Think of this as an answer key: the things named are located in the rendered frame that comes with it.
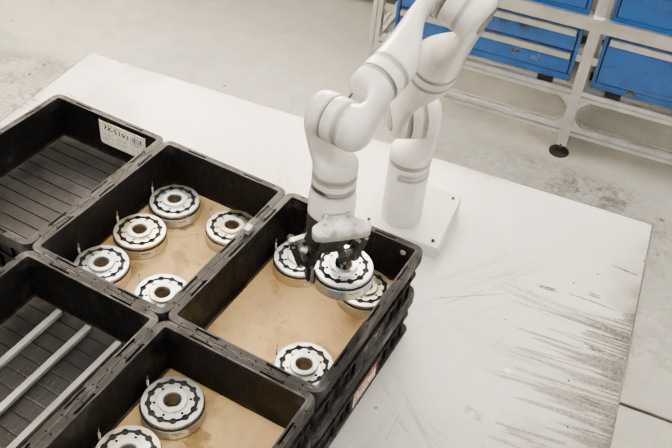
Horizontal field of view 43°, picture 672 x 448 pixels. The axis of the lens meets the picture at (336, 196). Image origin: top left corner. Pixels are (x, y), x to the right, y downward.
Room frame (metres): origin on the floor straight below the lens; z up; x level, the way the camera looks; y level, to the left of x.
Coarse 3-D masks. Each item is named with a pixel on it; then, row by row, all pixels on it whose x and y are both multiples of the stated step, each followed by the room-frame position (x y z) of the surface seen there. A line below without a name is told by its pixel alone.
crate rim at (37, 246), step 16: (160, 144) 1.41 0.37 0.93; (176, 144) 1.42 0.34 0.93; (144, 160) 1.36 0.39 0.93; (208, 160) 1.38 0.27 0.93; (128, 176) 1.30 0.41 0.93; (240, 176) 1.34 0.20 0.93; (80, 208) 1.19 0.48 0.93; (64, 224) 1.15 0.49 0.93; (48, 240) 1.10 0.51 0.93; (48, 256) 1.06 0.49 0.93; (80, 272) 1.03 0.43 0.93; (112, 288) 1.00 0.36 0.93; (144, 304) 0.97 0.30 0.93; (160, 320) 0.96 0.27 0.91
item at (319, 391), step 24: (264, 216) 1.22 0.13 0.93; (240, 240) 1.15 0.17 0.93; (216, 264) 1.08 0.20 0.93; (408, 264) 1.13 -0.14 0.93; (192, 288) 1.02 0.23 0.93; (384, 312) 1.03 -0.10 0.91; (216, 336) 0.92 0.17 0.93; (360, 336) 0.95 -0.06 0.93; (264, 360) 0.88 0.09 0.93; (336, 360) 0.89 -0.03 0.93; (312, 384) 0.84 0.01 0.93
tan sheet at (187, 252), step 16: (144, 208) 1.32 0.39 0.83; (208, 208) 1.34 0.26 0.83; (224, 208) 1.35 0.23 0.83; (192, 224) 1.29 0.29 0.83; (112, 240) 1.22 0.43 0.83; (176, 240) 1.24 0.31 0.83; (192, 240) 1.24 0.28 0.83; (160, 256) 1.19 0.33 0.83; (176, 256) 1.19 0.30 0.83; (192, 256) 1.20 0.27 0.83; (208, 256) 1.20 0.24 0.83; (144, 272) 1.14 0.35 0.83; (160, 272) 1.15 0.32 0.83; (176, 272) 1.15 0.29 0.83; (192, 272) 1.15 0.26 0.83; (128, 288) 1.10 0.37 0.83
